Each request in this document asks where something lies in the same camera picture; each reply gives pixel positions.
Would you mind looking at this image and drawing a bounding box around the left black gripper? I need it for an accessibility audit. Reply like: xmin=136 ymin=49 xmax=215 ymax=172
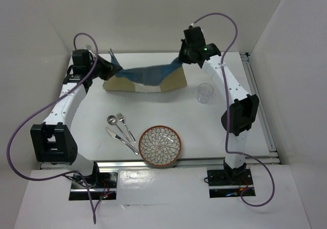
xmin=86 ymin=54 xmax=121 ymax=81

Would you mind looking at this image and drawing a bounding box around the blue beige checked placemat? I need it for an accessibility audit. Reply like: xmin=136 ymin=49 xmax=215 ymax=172
xmin=103 ymin=58 xmax=188 ymax=93

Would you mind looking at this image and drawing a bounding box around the clear drinking glass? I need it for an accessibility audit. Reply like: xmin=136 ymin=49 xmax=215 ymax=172
xmin=197 ymin=83 xmax=214 ymax=104

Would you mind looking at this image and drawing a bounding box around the silver fork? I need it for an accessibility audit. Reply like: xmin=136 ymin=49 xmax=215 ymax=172
xmin=116 ymin=113 xmax=136 ymax=143

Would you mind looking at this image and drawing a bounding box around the silver spoon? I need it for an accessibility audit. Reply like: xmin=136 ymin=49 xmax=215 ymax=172
xmin=106 ymin=115 xmax=135 ymax=150

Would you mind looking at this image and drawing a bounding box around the silver table knife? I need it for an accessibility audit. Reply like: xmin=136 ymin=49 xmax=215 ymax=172
xmin=105 ymin=127 xmax=139 ymax=155

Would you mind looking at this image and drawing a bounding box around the floral patterned ceramic plate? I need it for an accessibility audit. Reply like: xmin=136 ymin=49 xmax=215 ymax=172
xmin=138 ymin=125 xmax=182 ymax=167

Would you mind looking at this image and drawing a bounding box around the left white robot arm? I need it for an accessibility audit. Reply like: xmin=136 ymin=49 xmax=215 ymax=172
xmin=30 ymin=49 xmax=122 ymax=188

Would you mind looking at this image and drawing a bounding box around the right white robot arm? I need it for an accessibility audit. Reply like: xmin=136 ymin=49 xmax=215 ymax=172
xmin=178 ymin=26 xmax=259 ymax=184

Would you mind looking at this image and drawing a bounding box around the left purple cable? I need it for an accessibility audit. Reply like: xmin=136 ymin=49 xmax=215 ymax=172
xmin=6 ymin=32 xmax=113 ymax=225

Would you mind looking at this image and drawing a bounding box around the purple cable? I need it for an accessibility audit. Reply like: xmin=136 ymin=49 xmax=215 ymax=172
xmin=190 ymin=13 xmax=276 ymax=207
xmin=6 ymin=32 xmax=113 ymax=225

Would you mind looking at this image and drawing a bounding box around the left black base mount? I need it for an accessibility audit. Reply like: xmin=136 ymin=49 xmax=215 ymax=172
xmin=68 ymin=171 xmax=118 ymax=201

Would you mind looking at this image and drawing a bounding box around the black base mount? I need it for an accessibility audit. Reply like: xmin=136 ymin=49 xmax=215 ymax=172
xmin=68 ymin=171 xmax=118 ymax=201
xmin=203 ymin=169 xmax=255 ymax=198

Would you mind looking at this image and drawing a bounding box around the aluminium side rail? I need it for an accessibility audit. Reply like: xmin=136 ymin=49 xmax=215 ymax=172
xmin=240 ymin=51 xmax=282 ymax=163

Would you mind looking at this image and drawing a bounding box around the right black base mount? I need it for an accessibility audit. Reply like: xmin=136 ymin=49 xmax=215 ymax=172
xmin=203 ymin=169 xmax=255 ymax=198

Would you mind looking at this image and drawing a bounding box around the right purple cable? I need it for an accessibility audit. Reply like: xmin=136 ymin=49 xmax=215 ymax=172
xmin=190 ymin=13 xmax=276 ymax=207

